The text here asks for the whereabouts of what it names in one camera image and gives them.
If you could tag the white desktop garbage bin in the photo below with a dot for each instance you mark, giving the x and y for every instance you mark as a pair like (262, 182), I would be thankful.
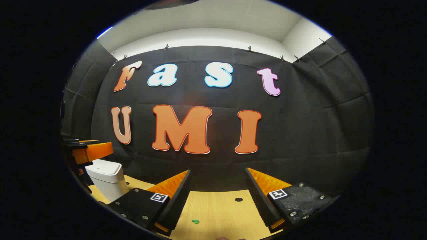
(108, 181)

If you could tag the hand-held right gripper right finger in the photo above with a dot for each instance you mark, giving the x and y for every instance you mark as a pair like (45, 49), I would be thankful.
(258, 201)

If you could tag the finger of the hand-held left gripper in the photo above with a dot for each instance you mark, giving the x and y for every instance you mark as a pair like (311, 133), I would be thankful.
(98, 151)

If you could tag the black backdrop cloth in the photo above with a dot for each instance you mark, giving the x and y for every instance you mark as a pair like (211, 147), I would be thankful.
(300, 133)

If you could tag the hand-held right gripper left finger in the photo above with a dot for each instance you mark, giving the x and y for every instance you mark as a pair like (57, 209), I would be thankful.
(178, 203)

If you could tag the wooden desktop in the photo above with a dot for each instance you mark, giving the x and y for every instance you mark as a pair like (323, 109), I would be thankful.
(217, 213)

